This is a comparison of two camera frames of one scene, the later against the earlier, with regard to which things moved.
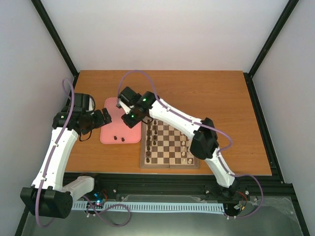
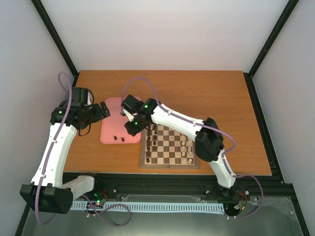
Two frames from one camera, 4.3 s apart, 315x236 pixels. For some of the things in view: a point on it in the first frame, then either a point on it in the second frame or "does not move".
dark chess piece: [148, 137] does not move
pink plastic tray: [118, 131] does not move
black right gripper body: [135, 120] → [138, 127]
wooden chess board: [164, 146] does not move
